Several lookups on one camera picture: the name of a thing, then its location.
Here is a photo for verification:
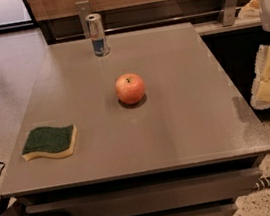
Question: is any left metal bracket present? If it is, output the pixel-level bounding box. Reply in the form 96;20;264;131
75;0;91;38

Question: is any grey drawer cabinet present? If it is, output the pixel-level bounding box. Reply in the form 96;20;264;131
0;23;270;216

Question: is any green yellow sponge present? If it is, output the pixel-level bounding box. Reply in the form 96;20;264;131
21;124;78;161

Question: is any red apple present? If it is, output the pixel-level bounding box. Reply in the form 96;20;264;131
115;73;146;105

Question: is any right metal bracket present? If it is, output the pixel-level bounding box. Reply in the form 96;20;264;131
218;0;238;27

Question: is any silver blue redbull can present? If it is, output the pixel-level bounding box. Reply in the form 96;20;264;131
85;13;110;57

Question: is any metal bracket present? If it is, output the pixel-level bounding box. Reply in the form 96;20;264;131
218;0;238;27
75;0;91;38

